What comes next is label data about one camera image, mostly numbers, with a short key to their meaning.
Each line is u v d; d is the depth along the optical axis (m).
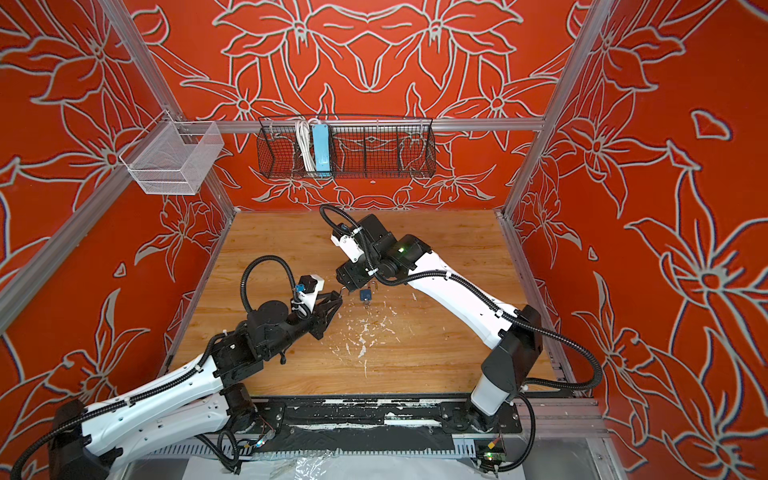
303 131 0.87
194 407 0.58
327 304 0.71
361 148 0.98
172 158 0.92
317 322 0.63
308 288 0.60
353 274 0.64
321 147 0.89
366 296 0.95
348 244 0.65
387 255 0.55
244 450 0.72
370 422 0.73
